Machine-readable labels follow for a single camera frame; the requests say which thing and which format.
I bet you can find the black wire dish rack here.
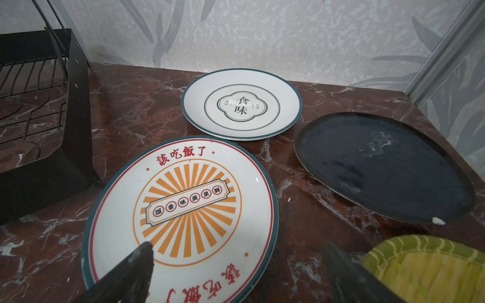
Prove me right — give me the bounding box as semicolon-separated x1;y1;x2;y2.
1;1;102;223

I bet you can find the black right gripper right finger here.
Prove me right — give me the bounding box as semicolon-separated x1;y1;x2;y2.
323;242;403;303

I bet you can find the white plate green emblem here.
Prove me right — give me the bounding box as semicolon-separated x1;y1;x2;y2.
181;68;303;141

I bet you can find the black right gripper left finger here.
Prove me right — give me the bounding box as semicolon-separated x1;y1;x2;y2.
75;242;154;302

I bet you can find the green yellow woven plate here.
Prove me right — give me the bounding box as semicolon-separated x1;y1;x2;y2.
362;235;484;302

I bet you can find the dark blue oval plate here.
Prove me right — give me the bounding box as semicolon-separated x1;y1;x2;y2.
294;112;476;225

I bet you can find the right orange sunburst plate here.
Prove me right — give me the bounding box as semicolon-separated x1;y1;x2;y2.
82;136;279;302

